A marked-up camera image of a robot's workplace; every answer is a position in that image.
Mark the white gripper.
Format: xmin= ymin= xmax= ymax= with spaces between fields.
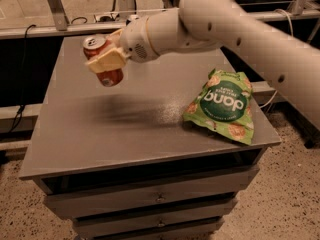
xmin=86 ymin=16 xmax=159 ymax=74

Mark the orange coke can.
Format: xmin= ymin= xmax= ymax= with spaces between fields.
xmin=83 ymin=35 xmax=124 ymax=87

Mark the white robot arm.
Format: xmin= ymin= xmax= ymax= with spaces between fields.
xmin=86 ymin=0 xmax=320 ymax=129

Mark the blue pepsi can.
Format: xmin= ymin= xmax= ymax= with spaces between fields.
xmin=126 ymin=14 xmax=139 ymax=25

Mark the white floor power outlet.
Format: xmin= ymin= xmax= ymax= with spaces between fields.
xmin=94 ymin=12 xmax=119 ymax=23

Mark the grey drawer cabinet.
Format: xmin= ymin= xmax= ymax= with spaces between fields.
xmin=20 ymin=37 xmax=280 ymax=240

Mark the green snack bag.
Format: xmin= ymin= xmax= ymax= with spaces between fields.
xmin=182 ymin=69 xmax=254 ymax=145

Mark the black hanging cable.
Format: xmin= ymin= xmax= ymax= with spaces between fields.
xmin=7 ymin=24 xmax=36 ymax=135

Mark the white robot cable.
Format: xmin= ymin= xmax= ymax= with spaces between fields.
xmin=259 ymin=8 xmax=295 ymax=110

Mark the metal railing frame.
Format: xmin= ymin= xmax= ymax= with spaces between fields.
xmin=0 ymin=0 xmax=320 ymax=40

